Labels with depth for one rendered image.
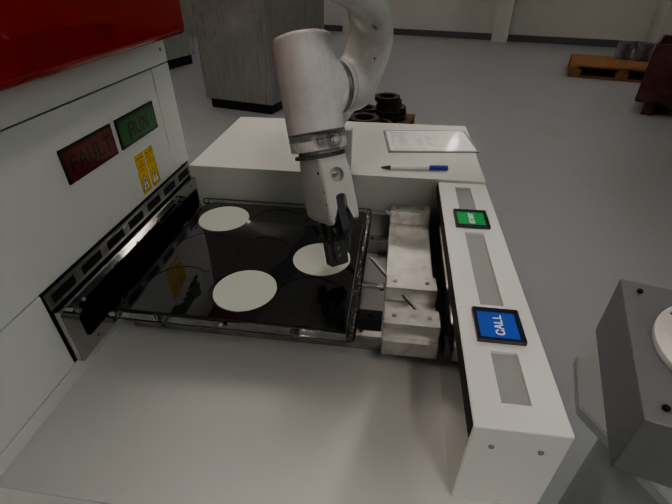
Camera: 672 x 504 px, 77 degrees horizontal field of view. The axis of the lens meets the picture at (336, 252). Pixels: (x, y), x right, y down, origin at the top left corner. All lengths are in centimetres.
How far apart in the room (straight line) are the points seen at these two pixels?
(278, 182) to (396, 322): 45
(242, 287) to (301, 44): 36
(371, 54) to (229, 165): 43
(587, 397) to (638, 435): 13
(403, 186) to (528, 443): 56
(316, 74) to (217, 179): 44
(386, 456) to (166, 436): 28
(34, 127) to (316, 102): 35
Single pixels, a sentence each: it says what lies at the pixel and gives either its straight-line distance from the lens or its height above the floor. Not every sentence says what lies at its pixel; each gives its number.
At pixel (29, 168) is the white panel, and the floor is 112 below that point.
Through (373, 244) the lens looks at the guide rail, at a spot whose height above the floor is 84.
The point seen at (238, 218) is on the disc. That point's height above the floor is 90.
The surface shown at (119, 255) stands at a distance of 76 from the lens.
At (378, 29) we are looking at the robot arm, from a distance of 62.
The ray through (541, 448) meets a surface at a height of 94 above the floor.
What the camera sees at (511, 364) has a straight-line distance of 53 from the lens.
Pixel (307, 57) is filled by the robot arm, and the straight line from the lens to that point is 60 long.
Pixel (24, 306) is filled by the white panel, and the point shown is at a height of 98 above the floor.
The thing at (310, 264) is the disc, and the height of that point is 90.
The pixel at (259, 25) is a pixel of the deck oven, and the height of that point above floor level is 83.
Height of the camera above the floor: 133
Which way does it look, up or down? 35 degrees down
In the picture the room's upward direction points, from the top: straight up
